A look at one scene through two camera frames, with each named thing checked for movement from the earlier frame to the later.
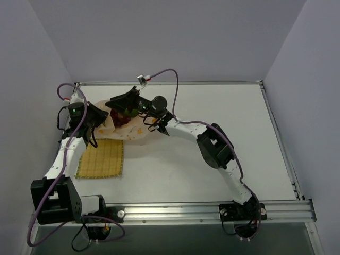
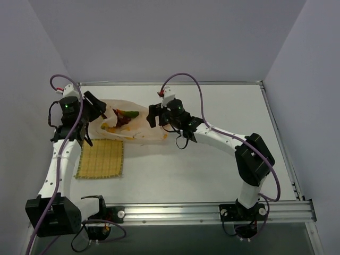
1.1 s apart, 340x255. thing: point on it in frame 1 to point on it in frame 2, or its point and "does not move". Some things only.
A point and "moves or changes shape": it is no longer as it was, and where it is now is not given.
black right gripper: (127, 100) to (154, 115)
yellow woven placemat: (105, 160) does not move
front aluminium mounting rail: (298, 213) does not move
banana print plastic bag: (137, 127) moves or changes shape
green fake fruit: (134, 112) does not move
